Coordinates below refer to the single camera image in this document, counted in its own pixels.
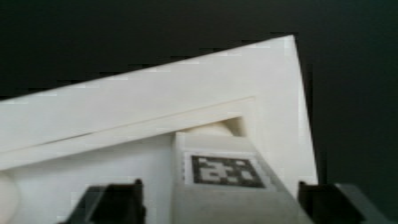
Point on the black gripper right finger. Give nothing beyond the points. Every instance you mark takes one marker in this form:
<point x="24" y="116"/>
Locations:
<point x="337" y="205"/>

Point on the white square tabletop part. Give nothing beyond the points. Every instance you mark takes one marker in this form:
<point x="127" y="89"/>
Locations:
<point x="111" y="157"/>

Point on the white leg with tags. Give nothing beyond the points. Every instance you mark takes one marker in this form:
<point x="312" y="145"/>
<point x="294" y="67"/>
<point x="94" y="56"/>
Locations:
<point x="227" y="191"/>

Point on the white L-shaped obstacle fence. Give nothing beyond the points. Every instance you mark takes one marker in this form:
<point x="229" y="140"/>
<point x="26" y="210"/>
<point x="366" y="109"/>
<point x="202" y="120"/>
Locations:
<point x="236" y="84"/>

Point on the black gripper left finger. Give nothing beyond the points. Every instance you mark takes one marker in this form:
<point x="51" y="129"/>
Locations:
<point x="110" y="205"/>

